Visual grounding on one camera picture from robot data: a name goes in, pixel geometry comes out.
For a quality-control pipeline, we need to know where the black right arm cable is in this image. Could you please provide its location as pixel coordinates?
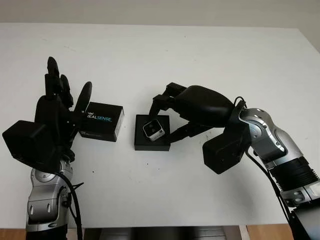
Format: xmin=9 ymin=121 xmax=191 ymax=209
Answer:
xmin=233 ymin=96 xmax=297 ymax=240

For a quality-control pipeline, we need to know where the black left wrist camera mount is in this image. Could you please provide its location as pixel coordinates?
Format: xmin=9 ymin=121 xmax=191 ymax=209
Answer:
xmin=1 ymin=119 xmax=57 ymax=173

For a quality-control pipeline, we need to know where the dark robot torso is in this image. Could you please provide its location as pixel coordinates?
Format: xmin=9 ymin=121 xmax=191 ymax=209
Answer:
xmin=83 ymin=221 xmax=241 ymax=240

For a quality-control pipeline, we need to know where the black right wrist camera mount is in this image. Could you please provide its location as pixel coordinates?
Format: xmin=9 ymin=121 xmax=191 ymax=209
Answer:
xmin=202 ymin=124 xmax=251 ymax=175

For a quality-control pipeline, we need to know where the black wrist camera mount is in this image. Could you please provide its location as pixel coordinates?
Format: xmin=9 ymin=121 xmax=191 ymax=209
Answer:
xmin=1 ymin=119 xmax=57 ymax=173
xmin=202 ymin=124 xmax=251 ymax=175

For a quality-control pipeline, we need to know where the small silver RealSense camera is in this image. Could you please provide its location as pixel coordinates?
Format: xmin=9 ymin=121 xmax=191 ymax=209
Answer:
xmin=142 ymin=119 xmax=165 ymax=143

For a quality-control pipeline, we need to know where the black box base foam insert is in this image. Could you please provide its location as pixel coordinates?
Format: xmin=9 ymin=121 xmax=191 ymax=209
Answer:
xmin=134 ymin=114 xmax=171 ymax=151

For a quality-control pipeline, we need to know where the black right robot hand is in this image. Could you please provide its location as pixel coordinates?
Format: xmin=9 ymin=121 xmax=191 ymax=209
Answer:
xmin=148 ymin=82 xmax=245 ymax=145

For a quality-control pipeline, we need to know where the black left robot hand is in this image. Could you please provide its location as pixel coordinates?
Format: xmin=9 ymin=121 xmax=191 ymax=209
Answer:
xmin=33 ymin=56 xmax=93 ymax=157

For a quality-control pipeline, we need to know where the black RealSense box lid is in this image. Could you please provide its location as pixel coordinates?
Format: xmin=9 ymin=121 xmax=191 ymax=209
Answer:
xmin=79 ymin=101 xmax=125 ymax=143

